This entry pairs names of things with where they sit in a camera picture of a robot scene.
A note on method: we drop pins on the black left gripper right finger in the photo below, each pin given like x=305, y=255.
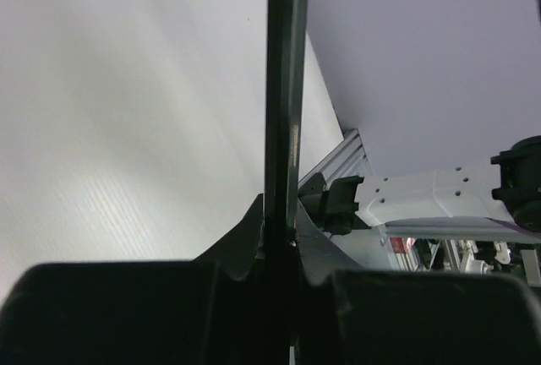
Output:
x=347, y=314

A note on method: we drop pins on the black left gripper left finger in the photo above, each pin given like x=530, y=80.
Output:
x=140, y=312

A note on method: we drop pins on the beige and black folding umbrella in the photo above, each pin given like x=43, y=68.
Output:
x=285, y=55

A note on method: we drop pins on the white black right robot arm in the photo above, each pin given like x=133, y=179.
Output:
x=504, y=189

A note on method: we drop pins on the aluminium frame rail front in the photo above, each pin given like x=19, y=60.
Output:
x=465, y=245

